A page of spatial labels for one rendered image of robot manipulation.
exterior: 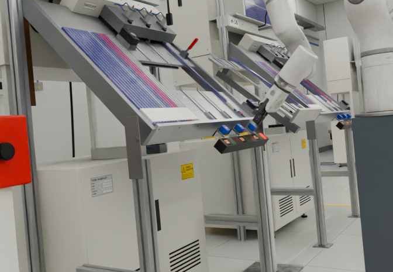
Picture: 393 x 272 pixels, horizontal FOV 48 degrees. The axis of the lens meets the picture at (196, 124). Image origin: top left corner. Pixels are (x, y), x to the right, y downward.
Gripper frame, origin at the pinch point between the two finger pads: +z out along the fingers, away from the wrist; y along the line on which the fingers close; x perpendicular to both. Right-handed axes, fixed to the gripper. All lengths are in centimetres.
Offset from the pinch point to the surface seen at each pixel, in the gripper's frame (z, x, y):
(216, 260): 89, -13, 44
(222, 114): 4.2, 8.2, -12.2
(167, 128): 3, 2, -53
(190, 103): 4.3, 14.8, -25.9
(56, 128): 136, 148, 67
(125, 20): -2, 59, -25
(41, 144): 143, 140, 53
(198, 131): 5.8, 2.4, -34.2
